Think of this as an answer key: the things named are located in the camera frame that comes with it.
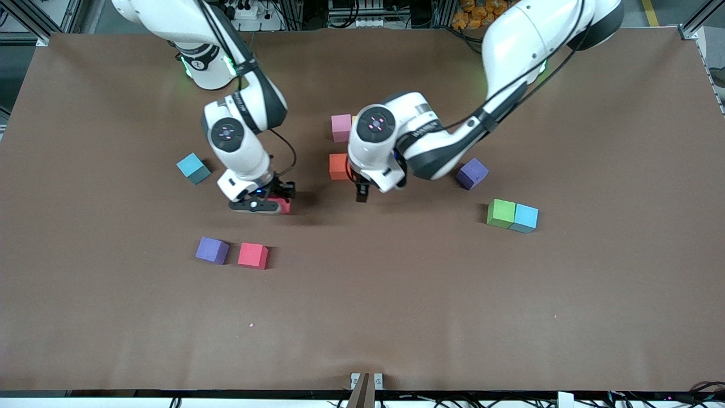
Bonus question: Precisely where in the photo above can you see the blue foam cube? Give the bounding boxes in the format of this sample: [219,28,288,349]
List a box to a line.
[176,152,211,185]
[510,204,539,234]

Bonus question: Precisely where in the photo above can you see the purple foam cube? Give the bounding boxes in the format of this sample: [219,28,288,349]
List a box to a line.
[455,158,489,190]
[195,236,230,265]

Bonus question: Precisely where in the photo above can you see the pile of orange fruit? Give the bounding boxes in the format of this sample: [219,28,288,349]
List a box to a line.
[451,0,510,30]

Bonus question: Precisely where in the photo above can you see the pink foam cube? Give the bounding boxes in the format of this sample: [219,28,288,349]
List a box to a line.
[331,114,353,143]

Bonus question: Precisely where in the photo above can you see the grey electronics unit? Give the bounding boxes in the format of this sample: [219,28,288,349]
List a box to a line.
[329,0,386,29]

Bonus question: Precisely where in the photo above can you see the white power strip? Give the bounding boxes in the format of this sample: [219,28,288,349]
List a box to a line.
[218,0,258,20]

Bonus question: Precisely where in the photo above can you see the aluminium frame post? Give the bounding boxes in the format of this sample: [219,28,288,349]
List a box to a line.
[679,0,725,41]
[0,0,64,47]

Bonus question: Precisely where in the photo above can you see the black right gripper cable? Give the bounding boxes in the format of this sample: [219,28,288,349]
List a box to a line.
[268,129,297,178]

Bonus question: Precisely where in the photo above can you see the green foam cube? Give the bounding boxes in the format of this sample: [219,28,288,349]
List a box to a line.
[487,199,517,229]

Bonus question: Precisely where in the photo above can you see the grey metal bracket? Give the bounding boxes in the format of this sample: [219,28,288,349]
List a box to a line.
[347,372,384,408]

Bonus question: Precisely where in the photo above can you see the white perforated strip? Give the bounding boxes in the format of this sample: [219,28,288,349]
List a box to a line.
[696,42,725,117]

